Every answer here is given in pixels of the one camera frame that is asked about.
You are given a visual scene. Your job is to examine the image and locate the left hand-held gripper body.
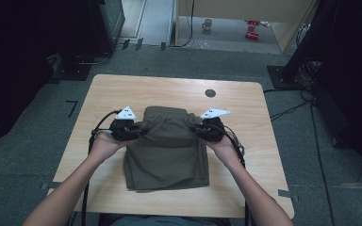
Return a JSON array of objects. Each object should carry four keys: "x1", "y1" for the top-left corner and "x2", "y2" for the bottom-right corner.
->
[{"x1": 108, "y1": 105, "x2": 143, "y2": 142}]

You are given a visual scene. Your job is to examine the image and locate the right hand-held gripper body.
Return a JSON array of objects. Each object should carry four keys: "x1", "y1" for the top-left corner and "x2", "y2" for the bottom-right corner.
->
[{"x1": 197, "y1": 107, "x2": 232, "y2": 143}]

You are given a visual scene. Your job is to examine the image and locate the olive green shorts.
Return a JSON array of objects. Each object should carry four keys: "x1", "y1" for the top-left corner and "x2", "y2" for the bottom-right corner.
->
[{"x1": 123, "y1": 105, "x2": 211, "y2": 193}]

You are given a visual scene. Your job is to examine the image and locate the person's right hand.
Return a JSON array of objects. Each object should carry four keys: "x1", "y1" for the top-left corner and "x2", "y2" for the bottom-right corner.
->
[{"x1": 204, "y1": 134, "x2": 242, "y2": 169}]

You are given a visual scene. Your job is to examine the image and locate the person's left hand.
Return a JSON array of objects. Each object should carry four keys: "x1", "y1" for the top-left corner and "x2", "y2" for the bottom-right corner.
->
[{"x1": 87, "y1": 129, "x2": 137, "y2": 165}]

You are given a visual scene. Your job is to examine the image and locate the black corner tape mark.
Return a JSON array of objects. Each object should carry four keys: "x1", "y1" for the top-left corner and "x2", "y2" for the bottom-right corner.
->
[{"x1": 64, "y1": 99, "x2": 79, "y2": 119}]

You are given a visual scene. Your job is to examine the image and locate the person's grey clothing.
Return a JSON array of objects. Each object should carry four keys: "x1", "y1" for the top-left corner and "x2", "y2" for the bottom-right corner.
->
[{"x1": 97, "y1": 214, "x2": 233, "y2": 226}]

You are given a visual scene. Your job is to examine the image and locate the grey floor tape strip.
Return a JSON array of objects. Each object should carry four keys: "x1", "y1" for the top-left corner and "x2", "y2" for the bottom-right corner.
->
[
  {"x1": 40, "y1": 181, "x2": 62, "y2": 191},
  {"x1": 277, "y1": 188, "x2": 300, "y2": 202}
]

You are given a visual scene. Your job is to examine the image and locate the beige mug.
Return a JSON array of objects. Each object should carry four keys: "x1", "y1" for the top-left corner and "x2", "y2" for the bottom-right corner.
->
[{"x1": 201, "y1": 18, "x2": 214, "y2": 32}]

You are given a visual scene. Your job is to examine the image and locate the black cabinet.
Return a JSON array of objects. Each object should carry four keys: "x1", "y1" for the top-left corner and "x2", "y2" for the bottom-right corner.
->
[{"x1": 86, "y1": 0, "x2": 126, "y2": 57}]

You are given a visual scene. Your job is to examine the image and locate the beige wooden cabinet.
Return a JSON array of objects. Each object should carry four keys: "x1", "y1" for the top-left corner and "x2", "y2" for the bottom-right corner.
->
[{"x1": 173, "y1": 0, "x2": 321, "y2": 55}]

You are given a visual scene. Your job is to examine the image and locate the black curtain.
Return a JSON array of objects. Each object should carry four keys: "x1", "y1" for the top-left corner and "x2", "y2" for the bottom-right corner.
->
[
  {"x1": 0, "y1": 0, "x2": 91, "y2": 152},
  {"x1": 282, "y1": 0, "x2": 362, "y2": 183}
]

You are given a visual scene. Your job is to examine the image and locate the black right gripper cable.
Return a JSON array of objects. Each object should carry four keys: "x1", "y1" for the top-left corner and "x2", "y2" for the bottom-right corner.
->
[{"x1": 222, "y1": 124, "x2": 254, "y2": 226}]

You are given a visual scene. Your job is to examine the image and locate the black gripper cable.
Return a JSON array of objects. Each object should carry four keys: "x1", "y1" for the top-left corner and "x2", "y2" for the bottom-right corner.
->
[
  {"x1": 80, "y1": 109, "x2": 123, "y2": 226},
  {"x1": 222, "y1": 124, "x2": 254, "y2": 226}
]

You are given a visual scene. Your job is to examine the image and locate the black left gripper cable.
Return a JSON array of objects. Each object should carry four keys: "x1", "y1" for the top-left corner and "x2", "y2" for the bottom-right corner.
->
[{"x1": 80, "y1": 109, "x2": 123, "y2": 226}]

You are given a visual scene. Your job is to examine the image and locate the black stand base plate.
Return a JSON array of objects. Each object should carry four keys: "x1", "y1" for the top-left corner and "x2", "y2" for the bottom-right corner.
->
[
  {"x1": 266, "y1": 64, "x2": 300, "y2": 91},
  {"x1": 52, "y1": 60, "x2": 92, "y2": 82}
]

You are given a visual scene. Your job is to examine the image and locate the black hanging cable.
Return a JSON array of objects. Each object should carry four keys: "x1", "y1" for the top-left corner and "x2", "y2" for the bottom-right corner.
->
[{"x1": 169, "y1": 0, "x2": 196, "y2": 49}]

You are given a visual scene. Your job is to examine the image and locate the tangled black cable bundle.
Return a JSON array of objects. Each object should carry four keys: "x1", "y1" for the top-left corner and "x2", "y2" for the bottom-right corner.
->
[{"x1": 295, "y1": 58, "x2": 325, "y2": 92}]

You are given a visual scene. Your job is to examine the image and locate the long thin black floor cable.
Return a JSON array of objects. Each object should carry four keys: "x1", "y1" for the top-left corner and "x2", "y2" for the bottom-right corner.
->
[{"x1": 308, "y1": 100, "x2": 337, "y2": 226}]

